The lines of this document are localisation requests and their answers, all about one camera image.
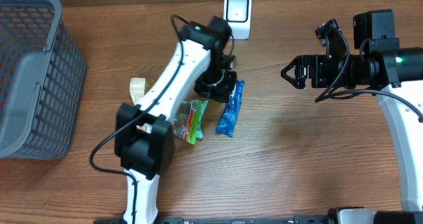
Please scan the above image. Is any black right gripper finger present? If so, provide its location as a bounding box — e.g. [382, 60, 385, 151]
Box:
[281, 56, 302, 77]
[281, 74, 307, 89]

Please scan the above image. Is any teal snack packet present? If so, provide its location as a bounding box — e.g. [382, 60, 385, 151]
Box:
[196, 100, 209, 139]

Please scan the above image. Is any blue snack packet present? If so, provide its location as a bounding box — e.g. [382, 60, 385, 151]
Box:
[215, 80, 245, 137]

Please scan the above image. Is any green candy packet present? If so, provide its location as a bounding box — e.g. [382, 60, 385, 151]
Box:
[173, 99, 202, 145]

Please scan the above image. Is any beige nut snack bag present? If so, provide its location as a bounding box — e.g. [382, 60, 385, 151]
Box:
[129, 77, 155, 104]

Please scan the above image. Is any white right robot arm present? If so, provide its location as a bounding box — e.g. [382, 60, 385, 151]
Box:
[281, 9, 422, 223]

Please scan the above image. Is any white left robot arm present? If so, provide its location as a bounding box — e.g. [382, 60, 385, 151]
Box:
[114, 17, 237, 223]

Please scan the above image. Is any white barcode scanner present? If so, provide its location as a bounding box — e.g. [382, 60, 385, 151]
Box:
[223, 0, 252, 40]

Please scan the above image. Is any grey plastic basket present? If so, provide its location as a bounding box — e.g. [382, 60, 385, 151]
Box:
[1, 0, 87, 160]

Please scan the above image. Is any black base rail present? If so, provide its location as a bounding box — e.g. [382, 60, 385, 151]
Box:
[94, 215, 331, 224]

